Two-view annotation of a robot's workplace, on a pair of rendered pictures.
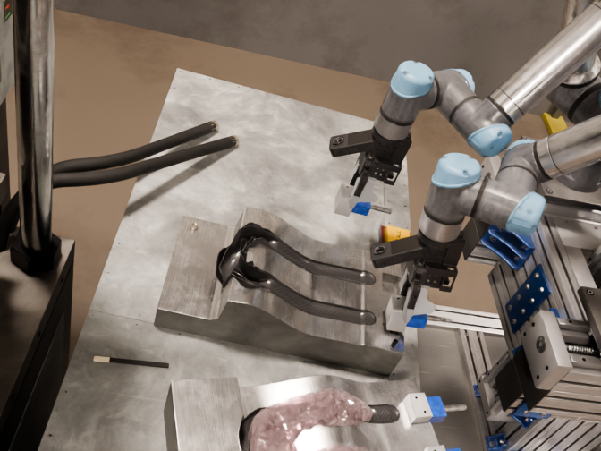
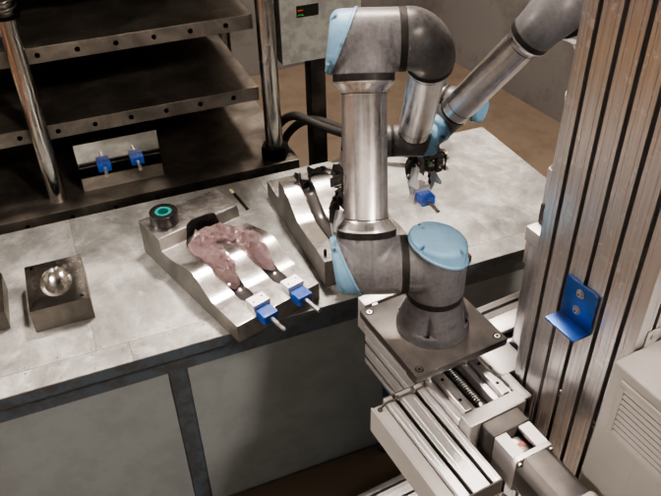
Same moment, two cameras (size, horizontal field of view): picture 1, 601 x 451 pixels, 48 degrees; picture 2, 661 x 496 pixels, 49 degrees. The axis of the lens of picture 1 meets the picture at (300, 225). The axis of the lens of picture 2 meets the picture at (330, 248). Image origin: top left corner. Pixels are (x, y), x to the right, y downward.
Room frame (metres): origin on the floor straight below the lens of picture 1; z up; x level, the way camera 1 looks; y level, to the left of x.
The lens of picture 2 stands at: (0.62, -1.80, 2.09)
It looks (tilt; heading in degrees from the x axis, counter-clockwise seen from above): 37 degrees down; 80
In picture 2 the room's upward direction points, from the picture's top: 1 degrees counter-clockwise
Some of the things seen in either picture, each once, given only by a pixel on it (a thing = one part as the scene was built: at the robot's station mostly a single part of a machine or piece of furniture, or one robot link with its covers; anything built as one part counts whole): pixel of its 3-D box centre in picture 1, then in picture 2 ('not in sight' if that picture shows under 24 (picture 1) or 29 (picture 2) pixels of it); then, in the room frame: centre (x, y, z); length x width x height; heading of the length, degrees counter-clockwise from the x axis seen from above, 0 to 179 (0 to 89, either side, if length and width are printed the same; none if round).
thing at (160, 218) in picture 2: not in sight; (163, 216); (0.46, -0.03, 0.93); 0.08 x 0.08 x 0.04
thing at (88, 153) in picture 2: not in sight; (108, 128); (0.26, 0.66, 0.87); 0.50 x 0.27 x 0.17; 101
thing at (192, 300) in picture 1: (287, 283); (333, 210); (0.95, -0.02, 0.87); 0.50 x 0.26 x 0.14; 101
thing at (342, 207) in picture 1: (364, 205); (427, 200); (1.20, -0.12, 0.93); 0.13 x 0.05 x 0.05; 101
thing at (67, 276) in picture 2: not in sight; (59, 291); (0.16, -0.20, 0.84); 0.20 x 0.15 x 0.07; 101
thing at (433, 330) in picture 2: not in sight; (433, 306); (1.02, -0.73, 1.09); 0.15 x 0.15 x 0.10
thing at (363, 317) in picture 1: (300, 274); (331, 199); (0.94, -0.04, 0.92); 0.35 x 0.16 x 0.09; 101
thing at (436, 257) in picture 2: not in sight; (433, 261); (1.01, -0.73, 1.20); 0.13 x 0.12 x 0.14; 170
